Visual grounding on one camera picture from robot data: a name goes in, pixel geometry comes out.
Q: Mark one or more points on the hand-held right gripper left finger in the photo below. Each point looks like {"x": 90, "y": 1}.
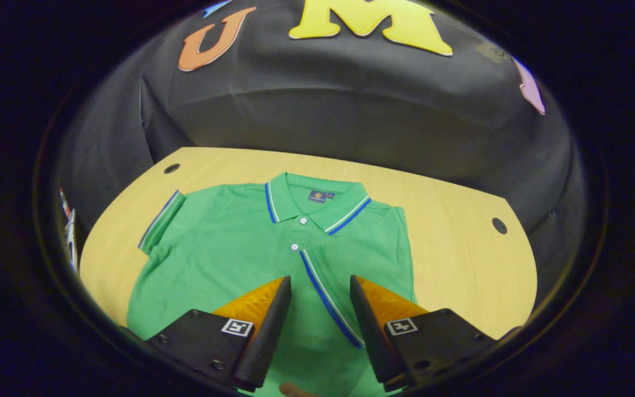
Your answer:
{"x": 270, "y": 336}

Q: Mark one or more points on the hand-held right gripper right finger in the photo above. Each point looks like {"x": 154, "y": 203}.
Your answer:
{"x": 370, "y": 336}

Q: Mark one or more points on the green T-shirt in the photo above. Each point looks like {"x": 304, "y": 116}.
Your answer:
{"x": 229, "y": 248}

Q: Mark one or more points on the black backdrop cloth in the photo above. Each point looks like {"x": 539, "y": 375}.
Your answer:
{"x": 350, "y": 110}

